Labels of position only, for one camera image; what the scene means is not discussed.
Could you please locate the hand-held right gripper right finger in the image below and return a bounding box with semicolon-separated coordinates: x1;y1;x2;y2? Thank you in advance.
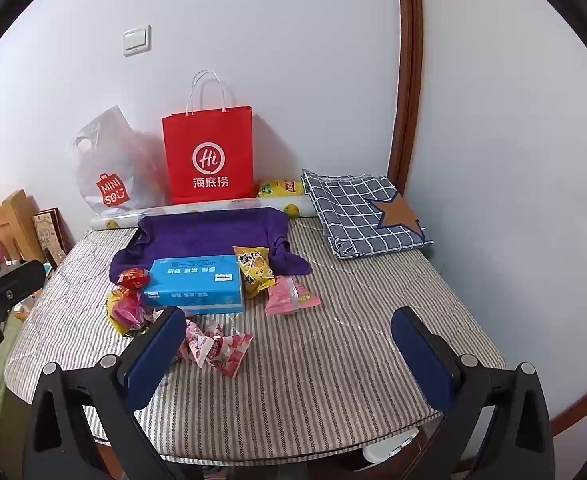
391;306;557;480

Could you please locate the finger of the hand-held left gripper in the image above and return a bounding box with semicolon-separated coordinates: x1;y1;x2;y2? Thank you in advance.
0;260;48;313

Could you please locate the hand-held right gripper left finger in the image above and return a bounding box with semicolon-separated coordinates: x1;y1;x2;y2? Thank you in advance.
28;305;209;480

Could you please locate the red white candy packet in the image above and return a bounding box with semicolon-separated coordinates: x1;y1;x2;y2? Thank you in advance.
174;320;224;368
208;332;254;378

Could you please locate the large pink snack packet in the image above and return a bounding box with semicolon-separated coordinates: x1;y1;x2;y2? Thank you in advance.
116;292;157;328

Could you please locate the yellow snack packet blue logo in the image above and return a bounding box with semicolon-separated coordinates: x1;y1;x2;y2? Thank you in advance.
106;290;147;336

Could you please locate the red snack packet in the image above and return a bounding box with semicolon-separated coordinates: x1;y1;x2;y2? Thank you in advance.
117;268;152;292

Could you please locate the yellow snack packet orange print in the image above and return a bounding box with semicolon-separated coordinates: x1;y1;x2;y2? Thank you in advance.
232;246;277;301

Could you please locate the small pink snack packet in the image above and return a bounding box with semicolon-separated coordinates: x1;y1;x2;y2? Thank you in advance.
264;275;322;317

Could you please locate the brown framed picture board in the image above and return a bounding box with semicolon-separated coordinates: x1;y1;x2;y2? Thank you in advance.
32;206;74;268

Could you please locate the wooden headboard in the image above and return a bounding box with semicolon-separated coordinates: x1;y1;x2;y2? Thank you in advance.
0;189;44;266

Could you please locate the blue tissue box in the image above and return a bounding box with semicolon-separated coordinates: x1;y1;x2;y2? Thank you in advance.
142;255;247;316

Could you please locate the purple towel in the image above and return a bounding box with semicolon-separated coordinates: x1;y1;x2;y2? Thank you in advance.
110;208;313;286

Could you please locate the white plastic shopping bag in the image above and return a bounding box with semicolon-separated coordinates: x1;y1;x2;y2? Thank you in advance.
68;105;170;213

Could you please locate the folded plaid cloth with star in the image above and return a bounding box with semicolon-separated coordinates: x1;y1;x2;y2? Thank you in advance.
301;169;435;261

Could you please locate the lemon printed paper roll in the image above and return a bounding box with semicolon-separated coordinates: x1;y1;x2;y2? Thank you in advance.
90;194;319;231

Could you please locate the red paper bag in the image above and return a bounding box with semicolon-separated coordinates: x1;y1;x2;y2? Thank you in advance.
162;70;254;206

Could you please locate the yellow chip bag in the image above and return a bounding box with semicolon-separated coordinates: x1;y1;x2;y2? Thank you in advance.
258;179;305;198

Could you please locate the white wall switch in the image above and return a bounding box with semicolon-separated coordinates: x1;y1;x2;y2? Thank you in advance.
122;25;152;56

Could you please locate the brown wooden door frame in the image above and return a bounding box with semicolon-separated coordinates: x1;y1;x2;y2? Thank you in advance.
387;0;424;196

